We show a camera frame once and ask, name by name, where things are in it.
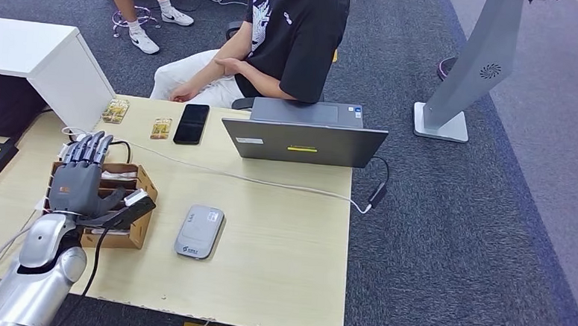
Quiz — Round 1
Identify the person's right hand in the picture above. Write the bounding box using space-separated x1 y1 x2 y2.
169 82 201 104

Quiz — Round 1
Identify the person's left hand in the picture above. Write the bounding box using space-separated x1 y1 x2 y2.
213 55 247 79

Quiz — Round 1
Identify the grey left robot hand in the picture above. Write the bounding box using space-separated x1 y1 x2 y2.
46 128 132 219

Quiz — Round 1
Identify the yellow ID card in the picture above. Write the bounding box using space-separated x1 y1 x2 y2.
149 117 173 141

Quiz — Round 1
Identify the white room key card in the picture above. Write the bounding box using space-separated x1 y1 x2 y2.
101 169 139 181
89 227 133 237

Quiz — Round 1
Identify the yellow printed card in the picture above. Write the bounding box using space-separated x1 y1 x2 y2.
101 97 131 125

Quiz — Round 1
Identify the seated person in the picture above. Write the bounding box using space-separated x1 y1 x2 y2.
149 0 351 115

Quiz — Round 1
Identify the wooden card organizer box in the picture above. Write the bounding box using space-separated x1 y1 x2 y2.
40 158 160 251

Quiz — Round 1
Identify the grey card reader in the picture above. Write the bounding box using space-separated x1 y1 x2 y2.
174 203 226 262

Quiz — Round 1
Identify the black smartphone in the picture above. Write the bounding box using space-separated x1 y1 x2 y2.
172 102 210 147

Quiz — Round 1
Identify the grey laptop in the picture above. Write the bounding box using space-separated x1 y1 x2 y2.
219 95 391 170

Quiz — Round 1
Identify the white cabinet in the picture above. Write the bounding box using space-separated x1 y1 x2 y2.
0 16 121 135

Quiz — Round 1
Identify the small black adapter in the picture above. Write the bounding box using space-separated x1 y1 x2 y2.
368 181 389 210

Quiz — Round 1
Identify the black round base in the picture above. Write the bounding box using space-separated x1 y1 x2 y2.
437 56 459 83

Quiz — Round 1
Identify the grey kiosk stand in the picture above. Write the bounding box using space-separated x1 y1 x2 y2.
412 0 565 148

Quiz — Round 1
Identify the black looped cable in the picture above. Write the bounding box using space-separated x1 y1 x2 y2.
105 140 134 165

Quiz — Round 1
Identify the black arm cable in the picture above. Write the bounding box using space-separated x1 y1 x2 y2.
53 223 109 326

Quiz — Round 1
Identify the long white cable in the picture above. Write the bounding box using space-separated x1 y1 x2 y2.
58 126 375 216

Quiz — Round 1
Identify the thin black laptop cable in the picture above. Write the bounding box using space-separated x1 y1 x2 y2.
371 154 392 186

